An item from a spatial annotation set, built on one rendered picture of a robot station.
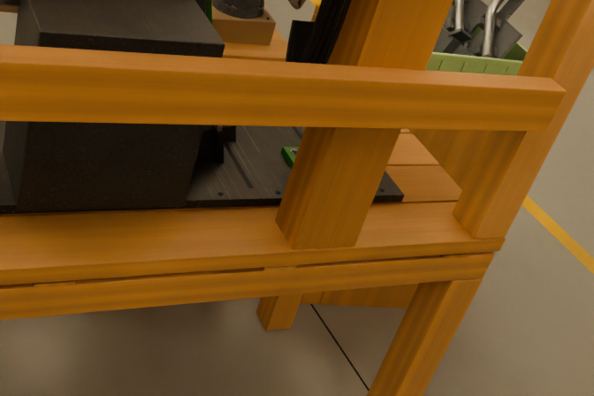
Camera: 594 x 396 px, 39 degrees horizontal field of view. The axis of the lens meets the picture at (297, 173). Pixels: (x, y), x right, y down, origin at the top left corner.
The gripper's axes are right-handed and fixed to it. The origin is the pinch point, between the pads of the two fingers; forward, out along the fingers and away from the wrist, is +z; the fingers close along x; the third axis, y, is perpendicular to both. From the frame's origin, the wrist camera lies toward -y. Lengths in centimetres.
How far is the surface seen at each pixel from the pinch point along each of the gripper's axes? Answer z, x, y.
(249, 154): -6, 32, -44
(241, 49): 18.1, 13.5, 9.9
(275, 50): 22.5, 3.7, 9.7
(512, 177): -7, -14, -74
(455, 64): 32, -44, -10
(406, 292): 113, -22, -32
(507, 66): 38, -62, -13
